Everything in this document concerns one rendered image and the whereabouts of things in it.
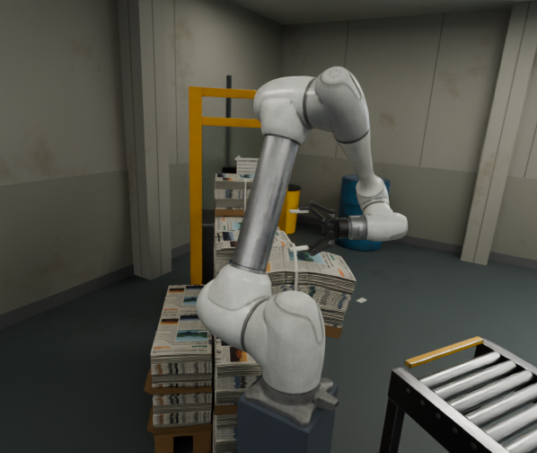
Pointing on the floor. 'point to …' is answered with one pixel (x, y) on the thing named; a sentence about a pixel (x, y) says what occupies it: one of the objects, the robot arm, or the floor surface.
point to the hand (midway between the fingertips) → (292, 229)
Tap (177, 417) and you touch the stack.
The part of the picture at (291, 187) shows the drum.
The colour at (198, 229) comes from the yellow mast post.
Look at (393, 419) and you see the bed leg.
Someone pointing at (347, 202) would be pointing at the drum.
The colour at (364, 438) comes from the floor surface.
